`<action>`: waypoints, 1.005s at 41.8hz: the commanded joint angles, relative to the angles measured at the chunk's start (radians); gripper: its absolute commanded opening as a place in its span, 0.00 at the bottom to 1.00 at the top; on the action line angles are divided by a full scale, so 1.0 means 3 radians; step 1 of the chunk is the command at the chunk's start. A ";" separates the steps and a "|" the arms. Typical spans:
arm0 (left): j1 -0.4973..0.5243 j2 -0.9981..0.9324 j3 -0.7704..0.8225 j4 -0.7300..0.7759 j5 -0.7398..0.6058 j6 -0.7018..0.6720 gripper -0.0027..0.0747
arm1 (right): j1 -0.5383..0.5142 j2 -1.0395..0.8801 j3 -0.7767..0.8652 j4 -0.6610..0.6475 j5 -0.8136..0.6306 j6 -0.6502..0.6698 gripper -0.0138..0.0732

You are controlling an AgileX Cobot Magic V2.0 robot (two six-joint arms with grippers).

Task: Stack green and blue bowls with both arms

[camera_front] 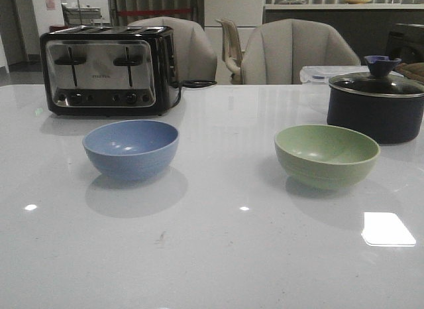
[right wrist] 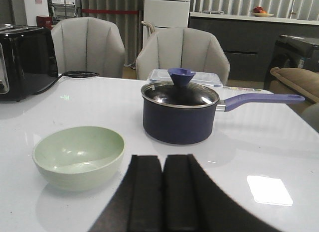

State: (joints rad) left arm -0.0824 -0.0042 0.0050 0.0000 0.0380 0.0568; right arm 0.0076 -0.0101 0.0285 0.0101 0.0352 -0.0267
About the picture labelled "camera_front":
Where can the blue bowl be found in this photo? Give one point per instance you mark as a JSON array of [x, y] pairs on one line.
[[136, 149]]

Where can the green bowl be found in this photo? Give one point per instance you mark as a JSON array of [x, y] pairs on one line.
[[326, 156]]

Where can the left beige upholstered chair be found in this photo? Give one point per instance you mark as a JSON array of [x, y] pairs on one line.
[[195, 56]]

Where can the beige upholstered chair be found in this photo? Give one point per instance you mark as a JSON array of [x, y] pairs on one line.
[[195, 56], [277, 51]]

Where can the beige plastic chair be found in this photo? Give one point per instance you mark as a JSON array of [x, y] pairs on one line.
[[231, 52]]

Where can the right beige upholstered chair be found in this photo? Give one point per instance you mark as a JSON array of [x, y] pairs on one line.
[[277, 51]]

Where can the clear plastic food container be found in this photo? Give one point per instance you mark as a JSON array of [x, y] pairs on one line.
[[322, 74]]

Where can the white cabinet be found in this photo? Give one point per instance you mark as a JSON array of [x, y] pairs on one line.
[[246, 14]]

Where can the black and chrome toaster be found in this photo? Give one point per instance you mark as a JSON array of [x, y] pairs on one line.
[[92, 70]]

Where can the dark blue cooking pot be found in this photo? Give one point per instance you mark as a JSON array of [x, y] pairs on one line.
[[387, 120]]

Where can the glass pot lid blue knob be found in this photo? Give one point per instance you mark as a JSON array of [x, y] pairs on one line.
[[378, 80]]

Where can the metal rack cart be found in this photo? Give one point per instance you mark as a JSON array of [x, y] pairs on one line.
[[74, 15]]

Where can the brown item behind pot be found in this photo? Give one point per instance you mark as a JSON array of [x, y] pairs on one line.
[[414, 71]]

